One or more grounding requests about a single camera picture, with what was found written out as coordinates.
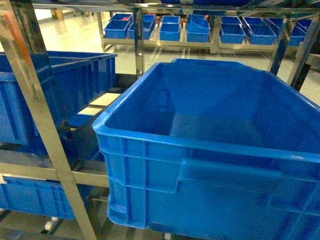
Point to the blue crate left shelf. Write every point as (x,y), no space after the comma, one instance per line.
(79,78)

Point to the large blue crate foreground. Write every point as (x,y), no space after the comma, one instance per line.
(221,151)

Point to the far steel rack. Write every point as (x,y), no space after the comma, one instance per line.
(120,30)

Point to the blue crate lower left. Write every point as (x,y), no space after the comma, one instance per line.
(39,197)

